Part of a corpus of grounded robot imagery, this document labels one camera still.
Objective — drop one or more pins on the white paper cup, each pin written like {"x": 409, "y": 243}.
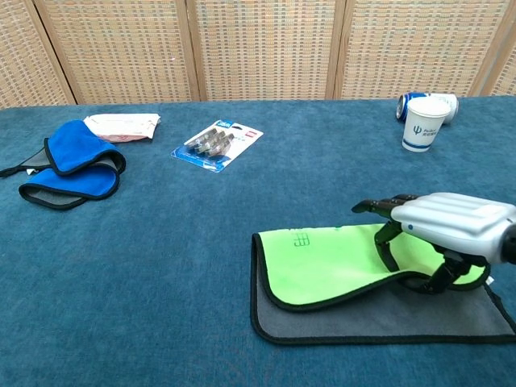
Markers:
{"x": 423, "y": 129}

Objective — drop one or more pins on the woven wooden folding screen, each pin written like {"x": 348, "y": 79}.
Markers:
{"x": 262, "y": 48}

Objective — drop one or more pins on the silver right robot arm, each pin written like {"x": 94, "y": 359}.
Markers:
{"x": 508, "y": 244}

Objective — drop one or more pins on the teal table cover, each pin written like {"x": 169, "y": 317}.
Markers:
{"x": 161, "y": 262}

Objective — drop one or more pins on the blue cloth with black trim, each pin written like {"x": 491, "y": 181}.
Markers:
{"x": 76, "y": 145}

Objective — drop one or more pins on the blister pack of clips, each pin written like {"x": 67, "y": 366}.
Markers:
{"x": 213, "y": 145}

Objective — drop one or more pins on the white pink wet wipes pack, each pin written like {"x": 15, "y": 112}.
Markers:
{"x": 121, "y": 126}

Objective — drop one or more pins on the grey and green cloth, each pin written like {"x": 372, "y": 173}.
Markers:
{"x": 322, "y": 262}

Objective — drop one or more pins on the blue white drink can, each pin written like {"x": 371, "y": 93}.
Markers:
{"x": 405, "y": 101}

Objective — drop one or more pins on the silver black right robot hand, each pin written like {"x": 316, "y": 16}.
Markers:
{"x": 451, "y": 219}

